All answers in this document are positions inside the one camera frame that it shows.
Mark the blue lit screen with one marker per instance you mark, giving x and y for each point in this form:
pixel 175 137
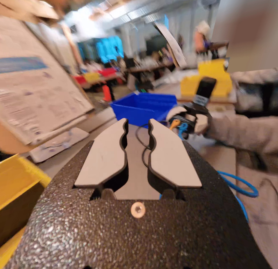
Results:
pixel 109 48

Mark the orange traffic cone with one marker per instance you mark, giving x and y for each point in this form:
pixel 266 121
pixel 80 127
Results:
pixel 106 94

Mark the small yellow plastic bin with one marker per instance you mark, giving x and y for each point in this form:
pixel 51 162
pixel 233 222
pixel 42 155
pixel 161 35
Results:
pixel 92 77

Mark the white printed paper sheet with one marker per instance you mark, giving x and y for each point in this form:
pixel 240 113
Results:
pixel 58 143

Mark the large yellow plastic bin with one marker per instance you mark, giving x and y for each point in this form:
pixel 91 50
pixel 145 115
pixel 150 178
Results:
pixel 15 177

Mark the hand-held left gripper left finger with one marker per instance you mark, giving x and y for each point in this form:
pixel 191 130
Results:
pixel 104 156

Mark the blue plastic bin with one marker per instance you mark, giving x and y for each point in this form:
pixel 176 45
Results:
pixel 139 106

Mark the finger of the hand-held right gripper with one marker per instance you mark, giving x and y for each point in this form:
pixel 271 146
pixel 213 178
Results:
pixel 176 112

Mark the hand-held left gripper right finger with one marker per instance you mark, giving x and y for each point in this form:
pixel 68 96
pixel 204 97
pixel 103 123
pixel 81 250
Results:
pixel 173 162

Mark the grey desk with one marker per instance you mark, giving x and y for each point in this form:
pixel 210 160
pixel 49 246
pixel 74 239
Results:
pixel 139 182

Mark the printed cardboard board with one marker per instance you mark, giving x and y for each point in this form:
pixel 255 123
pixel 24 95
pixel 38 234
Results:
pixel 37 93

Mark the person's right forearm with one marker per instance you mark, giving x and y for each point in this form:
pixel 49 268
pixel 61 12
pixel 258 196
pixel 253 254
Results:
pixel 243 132

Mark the leaning cardboard sign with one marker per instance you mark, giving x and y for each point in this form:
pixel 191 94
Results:
pixel 173 45

